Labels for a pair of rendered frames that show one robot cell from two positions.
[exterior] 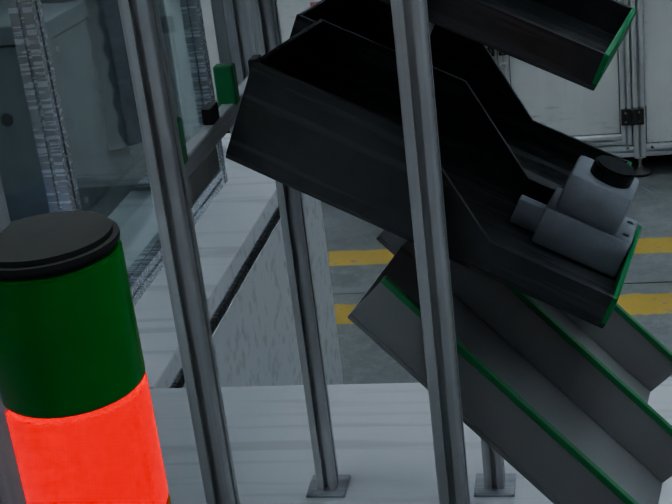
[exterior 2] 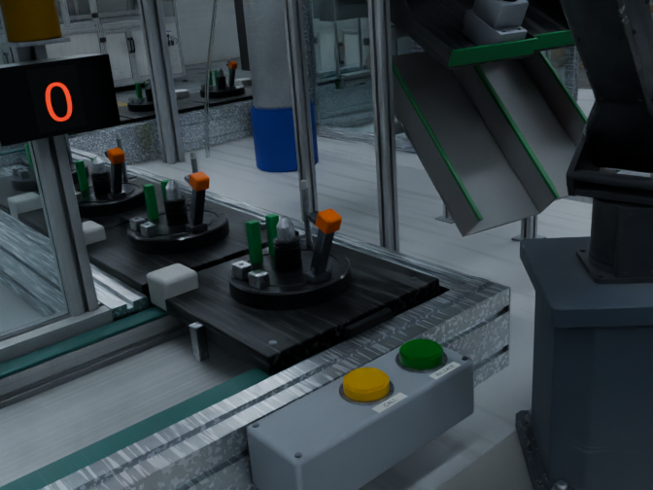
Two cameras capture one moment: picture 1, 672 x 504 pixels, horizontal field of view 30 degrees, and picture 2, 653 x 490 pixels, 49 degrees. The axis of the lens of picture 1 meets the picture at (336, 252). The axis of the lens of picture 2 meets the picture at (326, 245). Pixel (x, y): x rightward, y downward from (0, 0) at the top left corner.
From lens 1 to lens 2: 62 cm
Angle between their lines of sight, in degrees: 36
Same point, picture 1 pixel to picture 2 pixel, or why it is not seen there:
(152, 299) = not seen: hidden behind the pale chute
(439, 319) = (379, 55)
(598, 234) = (487, 28)
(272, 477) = (430, 209)
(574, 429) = (488, 162)
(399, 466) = not seen: hidden behind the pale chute
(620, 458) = (513, 189)
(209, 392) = (296, 87)
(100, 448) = not seen: outside the picture
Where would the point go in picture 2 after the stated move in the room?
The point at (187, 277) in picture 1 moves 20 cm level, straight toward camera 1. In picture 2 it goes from (291, 22) to (197, 38)
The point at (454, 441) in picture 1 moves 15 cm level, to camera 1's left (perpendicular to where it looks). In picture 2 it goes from (381, 128) to (291, 121)
